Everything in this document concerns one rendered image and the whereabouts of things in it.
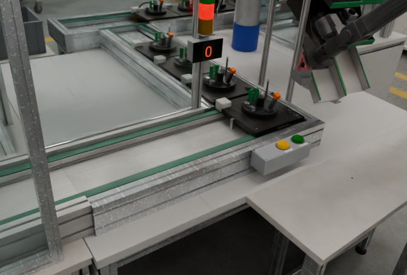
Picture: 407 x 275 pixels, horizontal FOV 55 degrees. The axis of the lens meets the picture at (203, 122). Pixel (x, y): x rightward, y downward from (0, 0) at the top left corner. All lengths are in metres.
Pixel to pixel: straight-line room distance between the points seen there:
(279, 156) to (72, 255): 0.67
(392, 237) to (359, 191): 1.25
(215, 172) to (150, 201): 0.23
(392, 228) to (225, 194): 1.60
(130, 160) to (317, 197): 0.60
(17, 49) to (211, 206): 0.71
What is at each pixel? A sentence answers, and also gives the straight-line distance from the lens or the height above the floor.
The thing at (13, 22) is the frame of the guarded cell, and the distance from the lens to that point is 0.77.
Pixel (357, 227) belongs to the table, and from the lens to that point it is 1.26.
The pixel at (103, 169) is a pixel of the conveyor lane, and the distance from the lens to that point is 1.26.
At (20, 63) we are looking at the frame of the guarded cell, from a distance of 0.79.
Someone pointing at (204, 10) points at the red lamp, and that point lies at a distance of 1.32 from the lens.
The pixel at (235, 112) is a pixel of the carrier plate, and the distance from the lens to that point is 1.47.
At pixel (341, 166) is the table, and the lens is 1.49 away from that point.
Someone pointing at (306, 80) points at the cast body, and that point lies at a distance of 1.46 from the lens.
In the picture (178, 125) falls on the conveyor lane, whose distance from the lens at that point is 1.42.
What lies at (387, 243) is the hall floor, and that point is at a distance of 2.57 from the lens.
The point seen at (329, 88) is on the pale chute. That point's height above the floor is 1.03.
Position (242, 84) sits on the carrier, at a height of 0.97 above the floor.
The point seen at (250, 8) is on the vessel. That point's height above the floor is 1.12.
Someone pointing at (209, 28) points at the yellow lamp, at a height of 1.28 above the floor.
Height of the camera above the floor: 1.67
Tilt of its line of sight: 30 degrees down
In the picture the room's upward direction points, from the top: 4 degrees clockwise
